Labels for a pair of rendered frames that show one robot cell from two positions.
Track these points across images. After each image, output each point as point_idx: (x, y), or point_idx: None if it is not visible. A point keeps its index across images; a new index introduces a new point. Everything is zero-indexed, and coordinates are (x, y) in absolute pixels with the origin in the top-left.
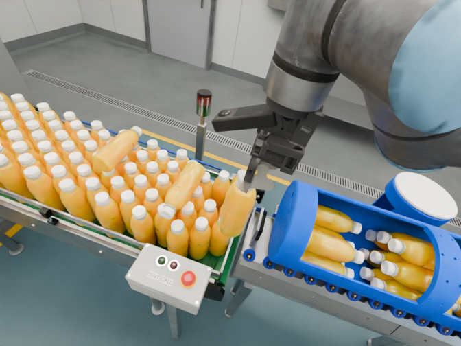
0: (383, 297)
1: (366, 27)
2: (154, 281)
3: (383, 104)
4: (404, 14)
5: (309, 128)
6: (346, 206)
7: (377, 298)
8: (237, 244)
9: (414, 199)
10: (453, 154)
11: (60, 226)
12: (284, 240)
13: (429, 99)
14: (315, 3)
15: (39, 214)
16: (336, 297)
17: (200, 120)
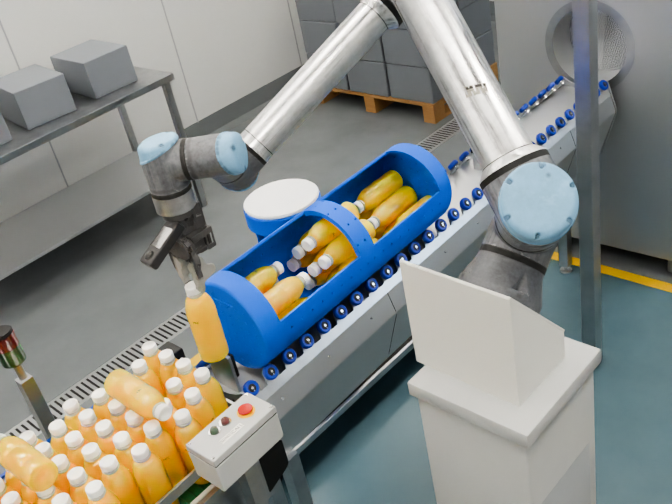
0: (344, 277)
1: (202, 163)
2: (232, 437)
3: (226, 175)
4: (210, 155)
5: (199, 212)
6: (251, 266)
7: (344, 284)
8: None
9: (281, 210)
10: (254, 167)
11: None
12: (254, 319)
13: (237, 166)
14: (170, 168)
15: None
16: (337, 331)
17: (20, 373)
